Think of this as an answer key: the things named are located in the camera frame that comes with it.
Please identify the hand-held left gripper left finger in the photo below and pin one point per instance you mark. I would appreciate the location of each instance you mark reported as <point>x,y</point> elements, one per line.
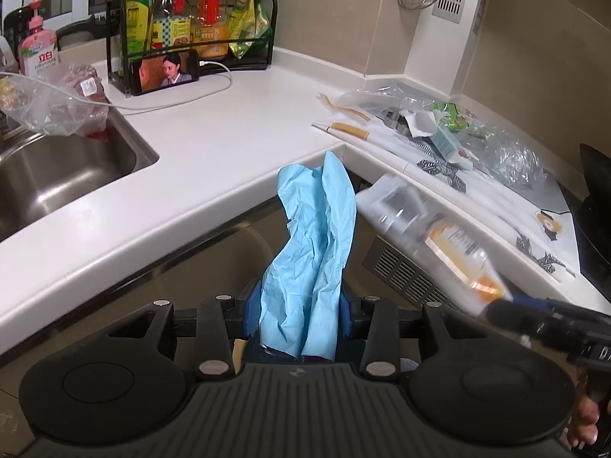
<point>250,310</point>

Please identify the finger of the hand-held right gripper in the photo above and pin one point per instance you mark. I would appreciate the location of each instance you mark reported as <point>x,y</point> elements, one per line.
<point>525,319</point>

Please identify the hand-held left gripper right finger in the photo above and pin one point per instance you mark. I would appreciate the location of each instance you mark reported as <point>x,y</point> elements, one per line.
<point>348,315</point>

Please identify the blue paper towel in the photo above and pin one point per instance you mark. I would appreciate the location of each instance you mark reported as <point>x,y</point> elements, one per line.
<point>310,248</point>

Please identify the clear plastic packet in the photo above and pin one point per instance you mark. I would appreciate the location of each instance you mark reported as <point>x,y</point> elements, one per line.
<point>429,238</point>

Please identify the floral toothpaste box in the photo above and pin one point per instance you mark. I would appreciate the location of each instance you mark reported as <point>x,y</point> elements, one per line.
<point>446,145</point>

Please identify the person's right hand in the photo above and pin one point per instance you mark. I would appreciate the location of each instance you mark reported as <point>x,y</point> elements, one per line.
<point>586,420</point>

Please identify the grey cabinet vent grille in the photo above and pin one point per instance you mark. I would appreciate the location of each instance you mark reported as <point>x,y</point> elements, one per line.
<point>396,272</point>

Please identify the black cooktop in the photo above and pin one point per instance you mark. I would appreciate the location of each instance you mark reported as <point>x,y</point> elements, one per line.
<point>596,229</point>

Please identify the grey mat with geometric pattern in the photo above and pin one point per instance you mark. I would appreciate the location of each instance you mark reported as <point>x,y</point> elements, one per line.
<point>487,200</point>

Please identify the clear bag with white insert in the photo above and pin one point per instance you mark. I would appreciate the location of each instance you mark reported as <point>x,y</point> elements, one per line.
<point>422,121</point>

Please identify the green sponge package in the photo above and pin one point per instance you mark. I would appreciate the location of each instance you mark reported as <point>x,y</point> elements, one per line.
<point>453,121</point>

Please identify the stainless steel sink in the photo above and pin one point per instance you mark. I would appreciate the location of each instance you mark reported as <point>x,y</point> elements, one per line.
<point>57,186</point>

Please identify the black smartphone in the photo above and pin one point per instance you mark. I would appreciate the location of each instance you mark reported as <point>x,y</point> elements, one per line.
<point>167,71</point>

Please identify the plastic bag of red meat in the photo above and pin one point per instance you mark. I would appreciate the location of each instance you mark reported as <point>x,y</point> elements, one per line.
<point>81,100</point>

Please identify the yellow seasoning bag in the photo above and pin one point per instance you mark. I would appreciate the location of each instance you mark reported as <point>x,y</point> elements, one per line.
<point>243,24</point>

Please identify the yellow seasoning box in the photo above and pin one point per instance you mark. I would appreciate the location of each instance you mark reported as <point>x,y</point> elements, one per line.
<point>172,31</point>

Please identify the green snack bag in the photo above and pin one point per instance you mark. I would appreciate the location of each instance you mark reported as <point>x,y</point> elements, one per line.
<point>264,16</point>

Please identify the cooking oil bottle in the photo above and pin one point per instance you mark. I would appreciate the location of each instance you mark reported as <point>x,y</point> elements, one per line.
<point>210,0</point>

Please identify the green bottle with yellow cap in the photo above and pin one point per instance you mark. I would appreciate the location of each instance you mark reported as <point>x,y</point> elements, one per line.
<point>138,14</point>

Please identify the pink dish soap bottle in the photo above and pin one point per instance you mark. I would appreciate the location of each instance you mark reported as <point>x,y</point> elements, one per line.
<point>38,52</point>

